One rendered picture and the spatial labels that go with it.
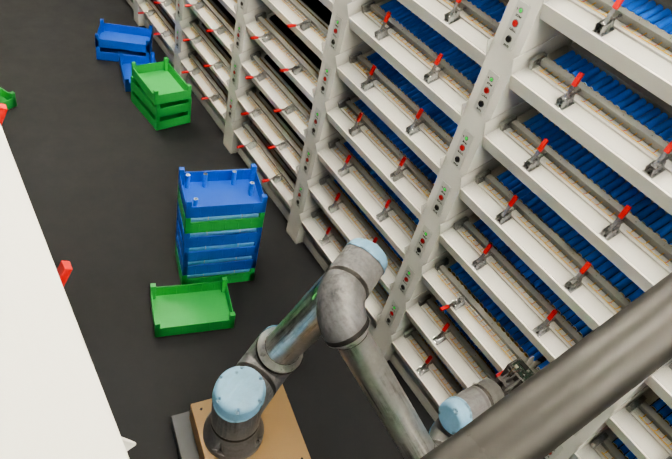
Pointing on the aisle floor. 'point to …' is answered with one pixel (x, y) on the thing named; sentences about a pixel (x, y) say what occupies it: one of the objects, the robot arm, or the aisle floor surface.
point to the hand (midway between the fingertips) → (539, 368)
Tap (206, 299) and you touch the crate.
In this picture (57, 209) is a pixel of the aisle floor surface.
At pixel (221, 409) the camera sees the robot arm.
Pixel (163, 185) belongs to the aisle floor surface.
